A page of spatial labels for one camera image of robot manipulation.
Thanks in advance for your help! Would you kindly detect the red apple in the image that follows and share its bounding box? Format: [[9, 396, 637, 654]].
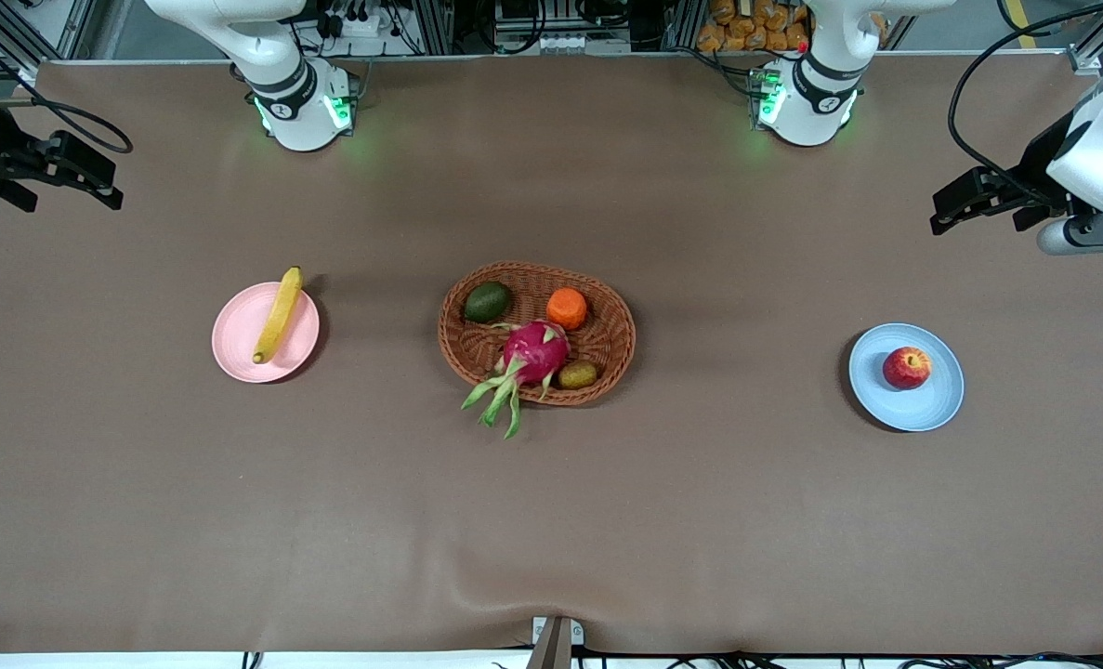
[[883, 347, 933, 390]]

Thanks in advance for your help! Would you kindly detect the yellow banana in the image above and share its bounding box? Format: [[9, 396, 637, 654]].
[[252, 267, 304, 365]]

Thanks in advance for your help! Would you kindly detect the blue plate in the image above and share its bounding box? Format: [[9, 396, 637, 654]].
[[848, 322, 965, 433]]

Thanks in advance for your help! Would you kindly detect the pink plate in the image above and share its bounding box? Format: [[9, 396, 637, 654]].
[[212, 282, 321, 384]]

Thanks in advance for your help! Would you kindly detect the bag of bread rolls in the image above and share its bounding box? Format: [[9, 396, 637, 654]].
[[697, 0, 812, 53]]

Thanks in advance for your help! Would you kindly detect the white power strip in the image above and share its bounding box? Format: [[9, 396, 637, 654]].
[[314, 0, 394, 38]]

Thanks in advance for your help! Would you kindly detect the brown wicker basket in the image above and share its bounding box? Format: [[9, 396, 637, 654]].
[[438, 261, 637, 407]]

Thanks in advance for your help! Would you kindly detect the orange fruit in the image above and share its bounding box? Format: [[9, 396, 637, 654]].
[[545, 286, 589, 330]]

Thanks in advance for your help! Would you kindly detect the green avocado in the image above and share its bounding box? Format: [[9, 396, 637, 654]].
[[462, 281, 514, 324]]

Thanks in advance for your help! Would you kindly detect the pink dragon fruit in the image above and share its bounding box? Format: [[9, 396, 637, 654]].
[[461, 318, 572, 439]]

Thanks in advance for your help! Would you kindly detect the brown table mat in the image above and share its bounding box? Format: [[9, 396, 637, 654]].
[[0, 51, 1103, 656]]

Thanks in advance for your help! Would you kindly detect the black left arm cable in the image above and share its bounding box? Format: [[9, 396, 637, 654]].
[[946, 0, 1103, 201]]

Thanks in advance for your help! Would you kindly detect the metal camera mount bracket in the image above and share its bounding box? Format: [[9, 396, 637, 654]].
[[528, 616, 585, 669]]

